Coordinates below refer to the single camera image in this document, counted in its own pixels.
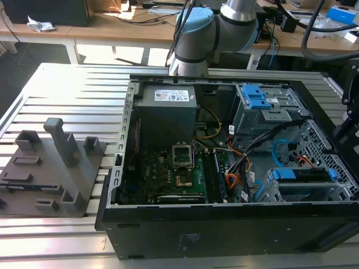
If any white framed flat tablet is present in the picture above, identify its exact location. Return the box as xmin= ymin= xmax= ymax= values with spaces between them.
xmin=287 ymin=10 xmax=312 ymax=21

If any grey metal disk bay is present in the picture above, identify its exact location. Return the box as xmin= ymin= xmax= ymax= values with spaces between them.
xmin=252 ymin=167 xmax=359 ymax=203

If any orange and black wire bundle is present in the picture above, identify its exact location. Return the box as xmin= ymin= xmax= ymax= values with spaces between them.
xmin=225 ymin=140 xmax=252 ymax=192

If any black box on desk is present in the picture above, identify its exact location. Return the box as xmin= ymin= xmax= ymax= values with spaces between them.
xmin=1 ymin=0 xmax=91 ymax=27

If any blue hanging cable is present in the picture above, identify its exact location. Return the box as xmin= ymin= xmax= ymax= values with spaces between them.
xmin=268 ymin=36 xmax=280 ymax=68

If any bronze chipset heatsink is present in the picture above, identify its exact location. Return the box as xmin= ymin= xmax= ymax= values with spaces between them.
xmin=175 ymin=174 xmax=194 ymax=188

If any crumpled white paper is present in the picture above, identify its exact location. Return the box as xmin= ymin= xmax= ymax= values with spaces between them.
xmin=27 ymin=15 xmax=56 ymax=32

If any grey parts rack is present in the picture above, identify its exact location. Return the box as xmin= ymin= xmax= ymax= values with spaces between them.
xmin=0 ymin=117 xmax=107 ymax=219

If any blue cardboard box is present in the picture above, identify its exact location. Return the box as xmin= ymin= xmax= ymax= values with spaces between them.
xmin=326 ymin=5 xmax=359 ymax=26

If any blue disk wire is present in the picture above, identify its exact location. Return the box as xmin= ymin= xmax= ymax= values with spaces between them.
xmin=272 ymin=137 xmax=294 ymax=169

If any grey robot cable hose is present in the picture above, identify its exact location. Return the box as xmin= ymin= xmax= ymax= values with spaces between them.
xmin=301 ymin=0 xmax=359 ymax=61

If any grey power supply unit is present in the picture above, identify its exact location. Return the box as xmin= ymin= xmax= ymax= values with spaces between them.
xmin=132 ymin=85 xmax=199 ymax=146

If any yellow and black wire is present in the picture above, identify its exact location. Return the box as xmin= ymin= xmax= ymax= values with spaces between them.
xmin=193 ymin=105 xmax=222 ymax=140

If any black open PC case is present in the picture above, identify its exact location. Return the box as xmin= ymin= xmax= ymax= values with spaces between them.
xmin=95 ymin=73 xmax=359 ymax=260

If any clear plastic bag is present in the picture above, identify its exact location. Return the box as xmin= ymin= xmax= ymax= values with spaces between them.
xmin=311 ymin=18 xmax=348 ymax=39

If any wooden desk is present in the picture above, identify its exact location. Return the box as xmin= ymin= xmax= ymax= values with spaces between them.
xmin=0 ymin=11 xmax=182 ymax=48
xmin=252 ymin=0 xmax=359 ymax=54

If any black power adapter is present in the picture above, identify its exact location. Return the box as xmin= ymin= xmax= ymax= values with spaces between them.
xmin=280 ymin=15 xmax=300 ymax=34

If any CPU socket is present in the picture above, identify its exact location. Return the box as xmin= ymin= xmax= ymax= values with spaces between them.
xmin=171 ymin=143 xmax=196 ymax=170

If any blue plastic drive latch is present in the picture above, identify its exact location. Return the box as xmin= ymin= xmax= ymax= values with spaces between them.
xmin=241 ymin=84 xmax=272 ymax=110

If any green motherboard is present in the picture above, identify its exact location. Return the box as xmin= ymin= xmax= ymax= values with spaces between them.
xmin=125 ymin=140 xmax=228 ymax=204

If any grey metal drive cage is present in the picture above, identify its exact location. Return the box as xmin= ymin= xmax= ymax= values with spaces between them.
xmin=231 ymin=83 xmax=311 ymax=142

